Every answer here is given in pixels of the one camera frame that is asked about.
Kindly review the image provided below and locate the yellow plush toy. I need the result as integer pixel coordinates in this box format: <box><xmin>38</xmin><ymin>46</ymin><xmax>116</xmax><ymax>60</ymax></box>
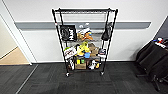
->
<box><xmin>76</xmin><ymin>41</ymin><xmax>91</xmax><ymax>58</ymax></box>

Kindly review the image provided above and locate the small blue cup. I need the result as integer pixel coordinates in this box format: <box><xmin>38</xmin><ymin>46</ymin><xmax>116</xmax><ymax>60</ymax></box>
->
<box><xmin>84</xmin><ymin>52</ymin><xmax>91</xmax><ymax>60</ymax></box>

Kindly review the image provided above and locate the orange snack bag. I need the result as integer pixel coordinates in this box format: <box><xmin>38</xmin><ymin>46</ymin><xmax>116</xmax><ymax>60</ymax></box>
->
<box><xmin>77</xmin><ymin>28</ymin><xmax>94</xmax><ymax>42</ymax></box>

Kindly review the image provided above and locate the small yellow green box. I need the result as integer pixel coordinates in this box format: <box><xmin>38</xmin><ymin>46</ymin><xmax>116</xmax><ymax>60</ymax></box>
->
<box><xmin>76</xmin><ymin>58</ymin><xmax>82</xmax><ymax>65</ymax></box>

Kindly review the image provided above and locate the white green snack bag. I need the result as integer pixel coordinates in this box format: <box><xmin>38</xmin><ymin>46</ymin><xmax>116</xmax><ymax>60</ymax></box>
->
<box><xmin>63</xmin><ymin>46</ymin><xmax>77</xmax><ymax>60</ymax></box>

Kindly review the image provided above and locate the small dark printed box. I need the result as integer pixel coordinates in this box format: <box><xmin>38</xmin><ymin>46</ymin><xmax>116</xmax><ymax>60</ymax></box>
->
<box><xmin>98</xmin><ymin>48</ymin><xmax>107</xmax><ymax>56</ymax></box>

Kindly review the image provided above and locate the low tan cardboard box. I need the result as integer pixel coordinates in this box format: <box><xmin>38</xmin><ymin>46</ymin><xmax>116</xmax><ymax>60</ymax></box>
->
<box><xmin>75</xmin><ymin>62</ymin><xmax>87</xmax><ymax>71</ymax></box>

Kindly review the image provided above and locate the white toy with orange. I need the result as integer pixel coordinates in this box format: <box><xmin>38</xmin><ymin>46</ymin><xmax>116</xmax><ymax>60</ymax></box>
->
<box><xmin>88</xmin><ymin>60</ymin><xmax>101</xmax><ymax>71</ymax></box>

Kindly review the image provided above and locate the black bag with white print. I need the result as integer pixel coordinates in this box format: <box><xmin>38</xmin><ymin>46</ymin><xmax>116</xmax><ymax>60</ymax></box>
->
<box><xmin>59</xmin><ymin>24</ymin><xmax>78</xmax><ymax>43</ymax></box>

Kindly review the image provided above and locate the clear white packet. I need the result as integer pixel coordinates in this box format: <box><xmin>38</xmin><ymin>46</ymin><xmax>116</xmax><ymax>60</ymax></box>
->
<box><xmin>77</xmin><ymin>22</ymin><xmax>91</xmax><ymax>31</ymax></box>

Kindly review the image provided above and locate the black hanging pouch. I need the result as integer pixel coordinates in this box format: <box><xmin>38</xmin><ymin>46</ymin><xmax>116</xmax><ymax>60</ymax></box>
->
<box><xmin>100</xmin><ymin>21</ymin><xmax>114</xmax><ymax>42</ymax></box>

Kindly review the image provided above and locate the red blue white item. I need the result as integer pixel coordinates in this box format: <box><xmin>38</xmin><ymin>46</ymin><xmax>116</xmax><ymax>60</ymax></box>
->
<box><xmin>152</xmin><ymin>37</ymin><xmax>167</xmax><ymax>46</ymax></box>

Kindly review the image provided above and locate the black chair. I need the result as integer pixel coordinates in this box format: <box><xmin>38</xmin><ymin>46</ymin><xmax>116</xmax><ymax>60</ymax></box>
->
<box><xmin>135</xmin><ymin>37</ymin><xmax>168</xmax><ymax>92</ymax></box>

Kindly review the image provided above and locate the black wire shelf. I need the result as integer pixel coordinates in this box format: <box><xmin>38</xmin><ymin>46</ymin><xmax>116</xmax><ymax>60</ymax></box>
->
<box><xmin>51</xmin><ymin>7</ymin><xmax>120</xmax><ymax>78</ymax></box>

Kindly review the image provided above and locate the white door frame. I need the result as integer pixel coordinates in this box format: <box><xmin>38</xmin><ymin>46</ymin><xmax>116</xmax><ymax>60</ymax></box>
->
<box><xmin>0</xmin><ymin>6</ymin><xmax>37</xmax><ymax>64</ymax></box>

